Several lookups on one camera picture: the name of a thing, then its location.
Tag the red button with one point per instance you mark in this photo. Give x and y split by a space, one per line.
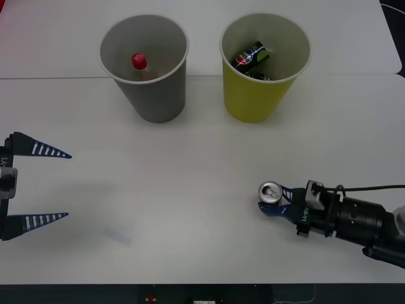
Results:
151 298

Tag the red-capped plastic bottle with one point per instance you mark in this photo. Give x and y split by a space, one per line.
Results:
139 61

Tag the dark drink can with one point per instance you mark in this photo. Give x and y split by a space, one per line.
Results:
260 76

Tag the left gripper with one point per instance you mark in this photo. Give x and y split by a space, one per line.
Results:
6 155

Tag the grey plastic bin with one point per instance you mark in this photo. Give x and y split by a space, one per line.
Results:
152 101

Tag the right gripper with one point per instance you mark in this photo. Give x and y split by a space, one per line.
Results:
313 218

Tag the silver drink can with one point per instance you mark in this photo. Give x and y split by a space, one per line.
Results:
270 193

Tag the yellow-green plastic bin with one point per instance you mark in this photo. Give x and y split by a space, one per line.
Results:
253 101

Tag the black drink can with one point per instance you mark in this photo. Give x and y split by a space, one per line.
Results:
250 57

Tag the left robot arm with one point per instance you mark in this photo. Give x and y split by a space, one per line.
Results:
8 182

